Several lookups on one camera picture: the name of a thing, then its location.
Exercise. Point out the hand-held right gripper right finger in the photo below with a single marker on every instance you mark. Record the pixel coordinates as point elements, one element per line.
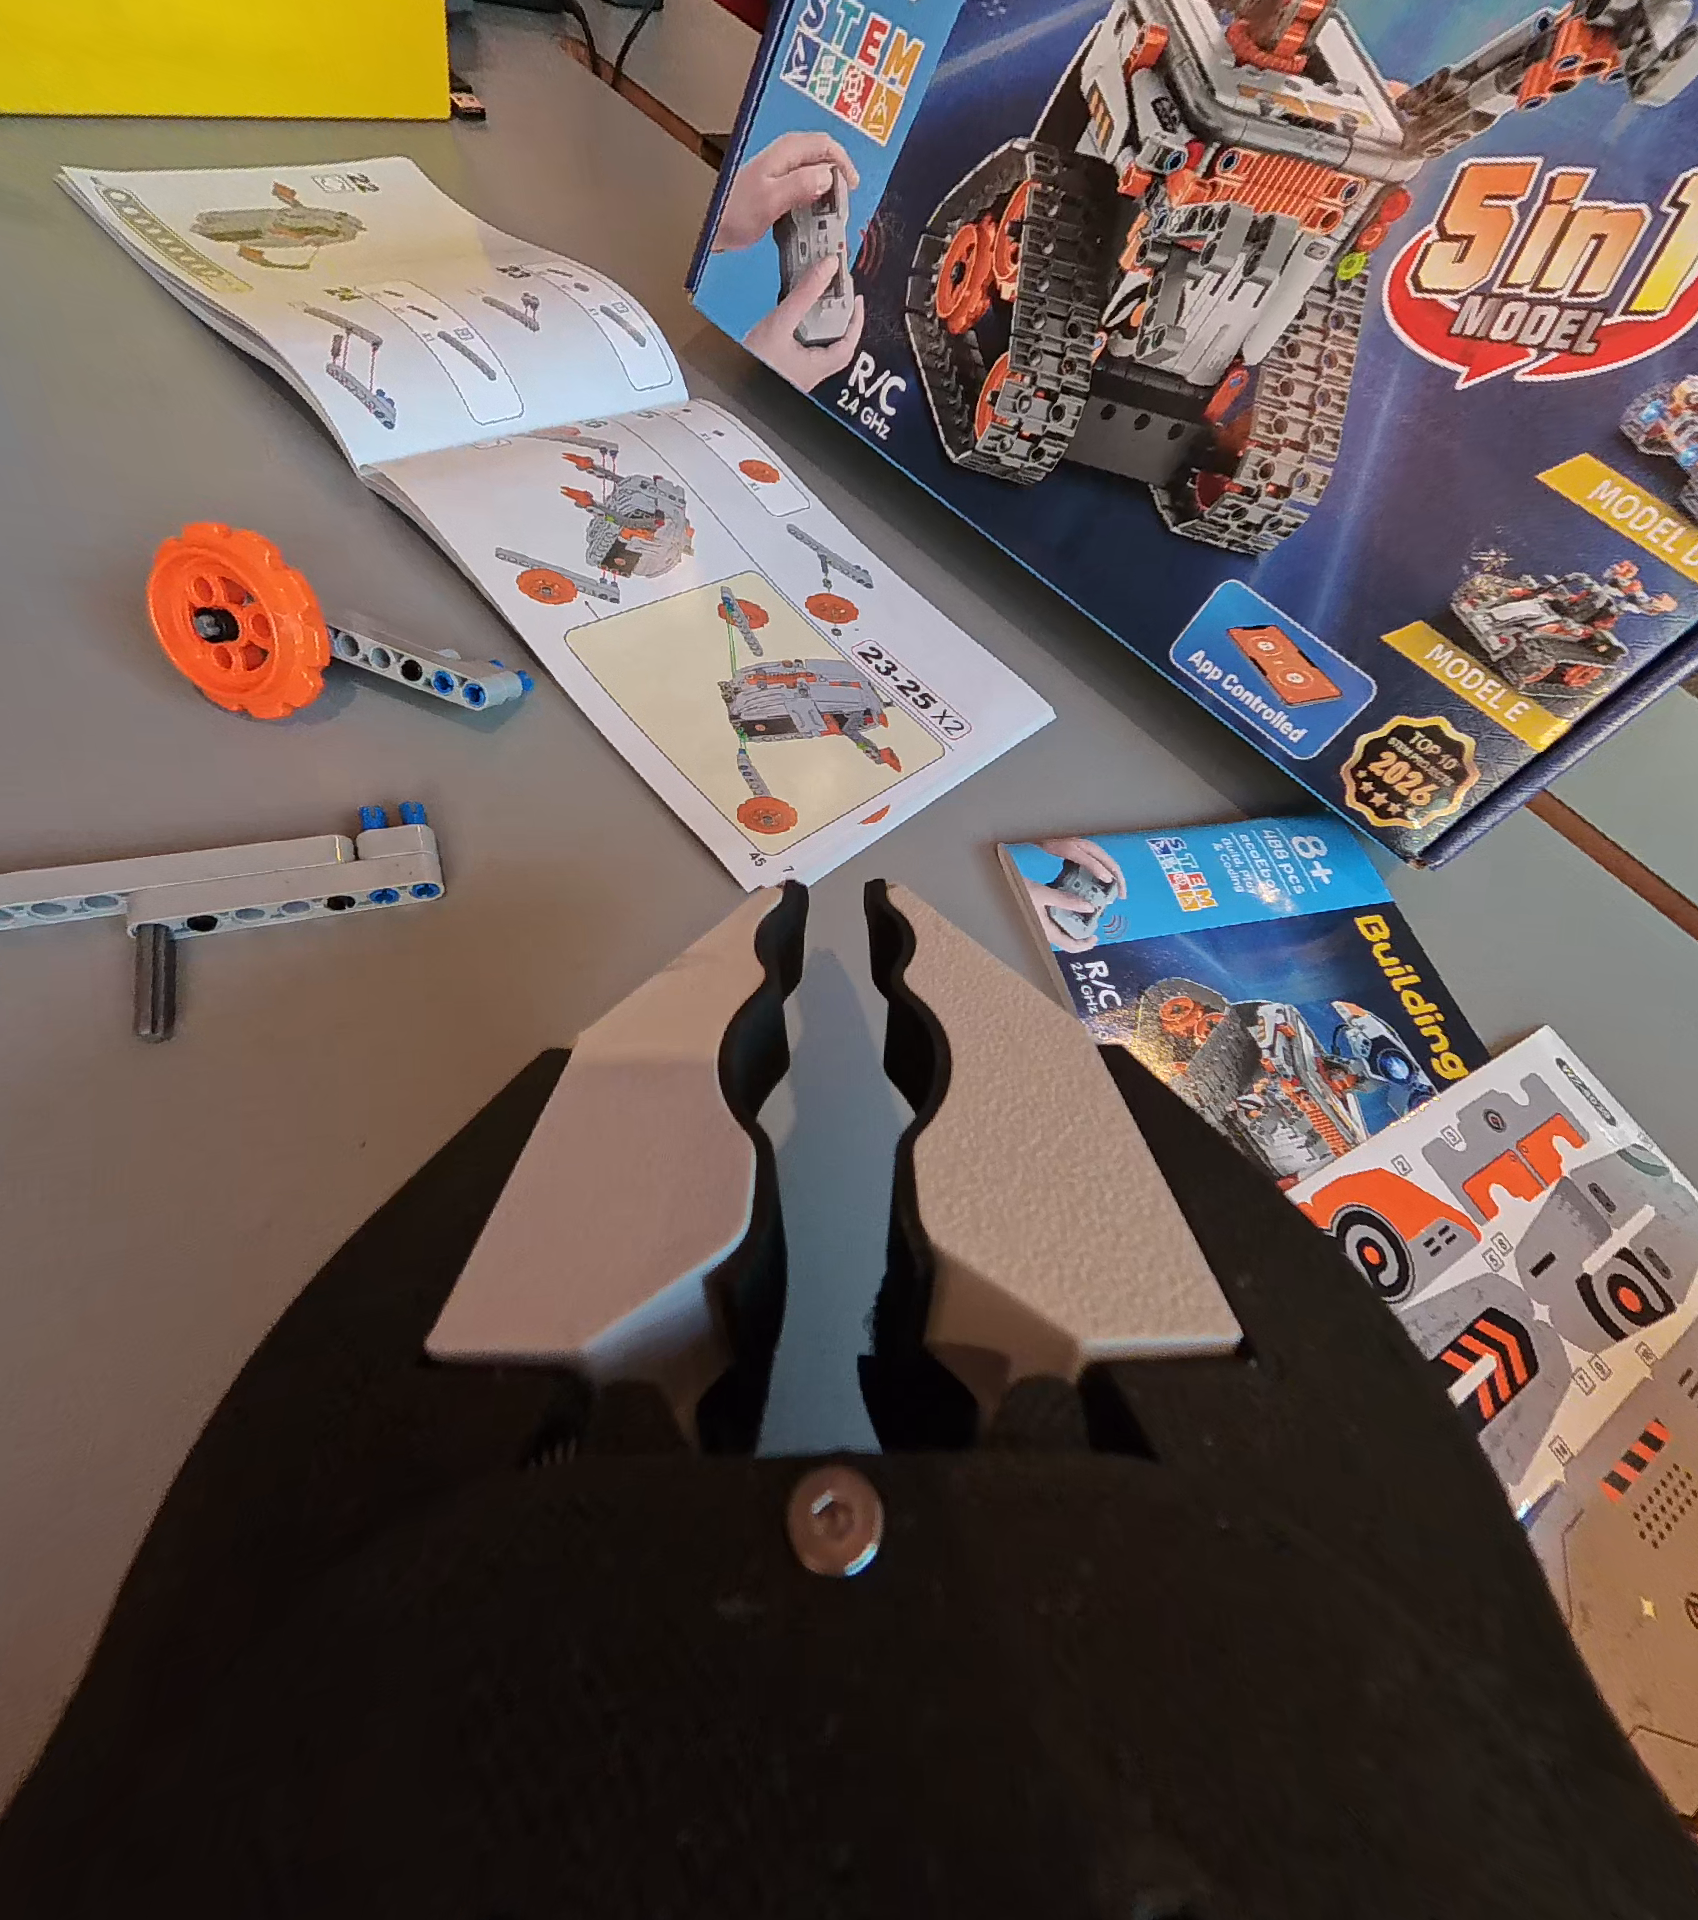
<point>1059,1201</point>

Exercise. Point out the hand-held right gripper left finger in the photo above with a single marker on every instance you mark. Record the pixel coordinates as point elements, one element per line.
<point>609,1201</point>

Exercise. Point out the grey toy beam with axle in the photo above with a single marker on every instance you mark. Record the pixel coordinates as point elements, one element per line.
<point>235,878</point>

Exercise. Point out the orange toy wheel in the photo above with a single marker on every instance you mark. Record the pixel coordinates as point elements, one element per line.
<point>235,614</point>

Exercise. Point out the small blue manual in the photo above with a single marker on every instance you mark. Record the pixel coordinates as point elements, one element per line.
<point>1239,961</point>

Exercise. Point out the robot sticker sheet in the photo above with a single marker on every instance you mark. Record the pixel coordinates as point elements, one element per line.
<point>1615,1350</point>

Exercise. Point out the open instruction booklet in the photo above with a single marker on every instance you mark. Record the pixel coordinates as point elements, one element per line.
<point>489,375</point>

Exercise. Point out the large toy robot box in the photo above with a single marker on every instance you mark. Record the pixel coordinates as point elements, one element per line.
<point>1239,375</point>

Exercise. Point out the small dark part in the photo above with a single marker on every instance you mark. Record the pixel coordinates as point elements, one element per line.
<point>469,104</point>

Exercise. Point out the yellow plastic bin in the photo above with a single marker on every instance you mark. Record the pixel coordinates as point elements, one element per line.
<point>159,52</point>

